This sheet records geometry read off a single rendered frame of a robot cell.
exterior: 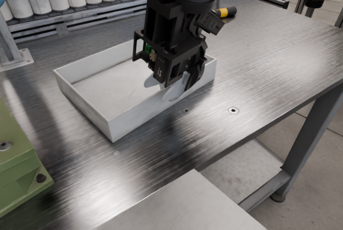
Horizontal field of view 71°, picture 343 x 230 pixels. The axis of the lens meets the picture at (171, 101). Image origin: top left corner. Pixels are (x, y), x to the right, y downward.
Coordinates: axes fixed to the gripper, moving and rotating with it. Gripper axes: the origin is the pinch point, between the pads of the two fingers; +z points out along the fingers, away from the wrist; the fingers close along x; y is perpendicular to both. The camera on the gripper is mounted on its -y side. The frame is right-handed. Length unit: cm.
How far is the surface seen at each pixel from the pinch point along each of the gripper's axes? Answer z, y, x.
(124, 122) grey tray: 0.5, 10.8, -0.5
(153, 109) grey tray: 1.6, 4.6, 0.3
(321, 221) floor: 74, -57, 62
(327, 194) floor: 74, -73, 60
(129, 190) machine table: 1.4, 17.3, 8.4
